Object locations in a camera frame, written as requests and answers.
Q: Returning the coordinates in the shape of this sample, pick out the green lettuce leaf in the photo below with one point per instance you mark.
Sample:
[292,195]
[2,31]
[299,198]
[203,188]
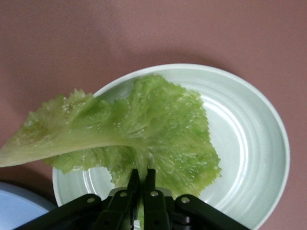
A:
[156,124]

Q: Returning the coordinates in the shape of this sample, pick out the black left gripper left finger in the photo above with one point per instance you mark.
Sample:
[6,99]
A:
[124,206]

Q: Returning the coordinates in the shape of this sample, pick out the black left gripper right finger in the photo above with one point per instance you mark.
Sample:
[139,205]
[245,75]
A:
[156,208]

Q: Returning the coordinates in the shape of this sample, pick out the blue round plate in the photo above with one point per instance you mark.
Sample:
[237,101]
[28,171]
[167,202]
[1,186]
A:
[19,208]

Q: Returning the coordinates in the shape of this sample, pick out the pale green round plate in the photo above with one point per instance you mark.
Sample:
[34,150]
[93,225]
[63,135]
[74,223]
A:
[251,143]

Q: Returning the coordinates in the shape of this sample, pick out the brown table cover sheet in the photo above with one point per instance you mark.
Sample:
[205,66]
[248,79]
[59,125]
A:
[72,36]

